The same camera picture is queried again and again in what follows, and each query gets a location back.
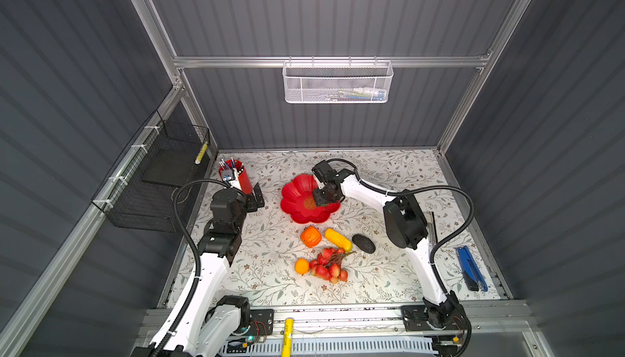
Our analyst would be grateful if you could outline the red flower-shaped fruit bowl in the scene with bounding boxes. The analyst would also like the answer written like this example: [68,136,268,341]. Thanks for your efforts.
[280,174,340,224]

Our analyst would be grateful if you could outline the yellow fake corn cob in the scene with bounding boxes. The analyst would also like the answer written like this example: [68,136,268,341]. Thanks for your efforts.
[324,228,353,253]

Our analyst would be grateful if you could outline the orange fake bell pepper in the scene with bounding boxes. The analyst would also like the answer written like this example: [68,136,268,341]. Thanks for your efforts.
[300,226,322,248]

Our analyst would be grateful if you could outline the dark fake avocado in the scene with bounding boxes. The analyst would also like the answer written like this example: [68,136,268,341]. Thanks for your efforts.
[352,234,376,254]

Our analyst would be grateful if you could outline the red fake lychee bunch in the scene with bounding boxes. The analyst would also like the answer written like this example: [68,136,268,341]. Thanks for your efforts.
[309,247,353,284]

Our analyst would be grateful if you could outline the small fake orange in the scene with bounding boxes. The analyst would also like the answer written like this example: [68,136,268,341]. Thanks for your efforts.
[295,259,310,276]

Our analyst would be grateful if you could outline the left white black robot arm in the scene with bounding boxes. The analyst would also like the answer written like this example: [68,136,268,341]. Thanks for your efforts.
[131,179,265,356]

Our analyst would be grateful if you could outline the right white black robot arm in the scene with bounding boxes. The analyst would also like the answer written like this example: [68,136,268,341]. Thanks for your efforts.
[312,159,475,329]

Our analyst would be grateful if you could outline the red pen cup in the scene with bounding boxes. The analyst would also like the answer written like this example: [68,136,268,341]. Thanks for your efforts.
[218,158,253,195]

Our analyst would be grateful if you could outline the pens in red cup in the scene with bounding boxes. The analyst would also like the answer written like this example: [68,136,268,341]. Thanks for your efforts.
[219,158,244,174]

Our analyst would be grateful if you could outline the blue black hand tool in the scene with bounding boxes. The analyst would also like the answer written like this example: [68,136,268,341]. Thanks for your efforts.
[457,246,488,292]

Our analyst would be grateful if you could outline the white wire mesh basket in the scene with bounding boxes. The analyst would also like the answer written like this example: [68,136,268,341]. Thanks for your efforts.
[282,60,394,105]

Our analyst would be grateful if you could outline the black wire wall basket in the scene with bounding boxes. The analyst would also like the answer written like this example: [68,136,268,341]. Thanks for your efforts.
[92,113,212,233]

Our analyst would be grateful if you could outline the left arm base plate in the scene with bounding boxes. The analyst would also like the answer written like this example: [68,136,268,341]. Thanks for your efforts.
[239,309,275,337]

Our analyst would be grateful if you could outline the yellow tool on rail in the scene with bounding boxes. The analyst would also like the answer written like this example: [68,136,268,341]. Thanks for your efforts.
[281,318,294,357]

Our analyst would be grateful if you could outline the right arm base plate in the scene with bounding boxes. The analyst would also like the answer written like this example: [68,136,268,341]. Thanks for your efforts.
[400,304,470,333]

